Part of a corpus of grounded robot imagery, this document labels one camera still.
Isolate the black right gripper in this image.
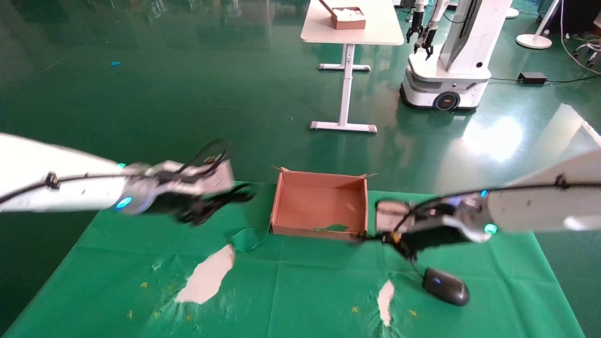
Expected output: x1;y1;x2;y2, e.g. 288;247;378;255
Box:
359;207;472;262

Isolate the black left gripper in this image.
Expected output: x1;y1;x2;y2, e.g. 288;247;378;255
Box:
149;183;257;226

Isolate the black wired computer mouse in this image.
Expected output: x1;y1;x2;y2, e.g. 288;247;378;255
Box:
408;256;470;307

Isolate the wheeled robot arm with gripper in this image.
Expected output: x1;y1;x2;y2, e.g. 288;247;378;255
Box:
406;0;425;44
413;0;449;61

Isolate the open brown cardboard box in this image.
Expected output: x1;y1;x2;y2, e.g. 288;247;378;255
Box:
269;166;377;242

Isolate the small brown cardboard box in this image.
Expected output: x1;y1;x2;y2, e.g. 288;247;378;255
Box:
318;0;367;31

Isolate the green tablecloth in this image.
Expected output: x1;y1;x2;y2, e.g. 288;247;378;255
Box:
2;182;586;338

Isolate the white wheeled robot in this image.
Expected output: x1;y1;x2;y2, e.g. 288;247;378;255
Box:
399;0;515;112

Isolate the black power adapter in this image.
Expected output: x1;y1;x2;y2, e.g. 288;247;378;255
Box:
517;71;547;85

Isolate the white round stand base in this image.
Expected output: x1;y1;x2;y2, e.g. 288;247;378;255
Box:
515;0;562;50

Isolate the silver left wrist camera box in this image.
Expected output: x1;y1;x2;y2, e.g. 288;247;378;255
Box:
145;159;235;196

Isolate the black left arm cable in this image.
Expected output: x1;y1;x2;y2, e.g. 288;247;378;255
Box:
0;140;229;205

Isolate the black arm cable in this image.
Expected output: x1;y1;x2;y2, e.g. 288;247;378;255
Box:
0;140;229;205
394;175;601;230

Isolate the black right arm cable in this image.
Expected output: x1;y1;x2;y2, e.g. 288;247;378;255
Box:
394;175;601;230

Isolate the white pedestal table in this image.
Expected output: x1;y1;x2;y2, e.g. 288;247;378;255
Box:
300;0;405;134

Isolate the white floor cable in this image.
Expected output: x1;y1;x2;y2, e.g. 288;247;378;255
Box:
558;0;601;77

